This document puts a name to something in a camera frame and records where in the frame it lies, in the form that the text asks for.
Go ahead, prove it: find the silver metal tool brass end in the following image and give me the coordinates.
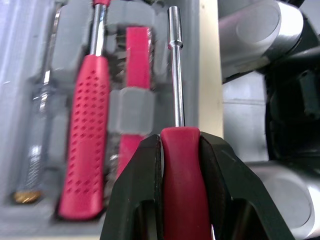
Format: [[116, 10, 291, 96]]
[[11, 9, 63, 204]]

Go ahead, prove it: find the red handled nut driver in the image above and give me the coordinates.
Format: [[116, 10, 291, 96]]
[[159, 6, 214, 240]]

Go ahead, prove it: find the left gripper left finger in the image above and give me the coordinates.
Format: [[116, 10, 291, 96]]
[[99, 133, 165, 240]]

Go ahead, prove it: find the red flat handled tool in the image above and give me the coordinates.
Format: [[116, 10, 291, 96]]
[[115, 26, 154, 181]]

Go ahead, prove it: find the grey tool case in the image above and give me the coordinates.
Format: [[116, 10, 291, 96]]
[[0, 0, 201, 238]]

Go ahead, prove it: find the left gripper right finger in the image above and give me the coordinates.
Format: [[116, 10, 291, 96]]
[[199, 131, 296, 240]]

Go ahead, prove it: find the red handled hammer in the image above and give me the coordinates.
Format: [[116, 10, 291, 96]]
[[56, 0, 113, 221]]

